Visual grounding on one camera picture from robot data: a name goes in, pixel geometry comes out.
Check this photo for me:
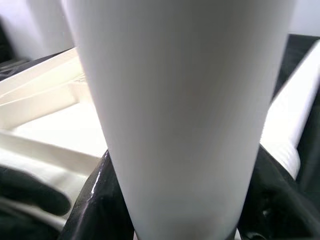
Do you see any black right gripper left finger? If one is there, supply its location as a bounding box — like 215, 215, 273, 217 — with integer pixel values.
61, 148, 137, 240

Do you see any white plastic children table top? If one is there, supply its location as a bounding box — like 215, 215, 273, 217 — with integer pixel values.
0, 47, 111, 231

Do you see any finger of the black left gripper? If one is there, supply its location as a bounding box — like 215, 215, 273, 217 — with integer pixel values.
0, 167, 72, 217

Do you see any white plastic table leg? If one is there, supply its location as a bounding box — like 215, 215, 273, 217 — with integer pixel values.
259, 41, 320, 181
61, 0, 292, 240

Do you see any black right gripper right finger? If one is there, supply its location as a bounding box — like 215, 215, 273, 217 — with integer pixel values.
237, 144, 320, 240

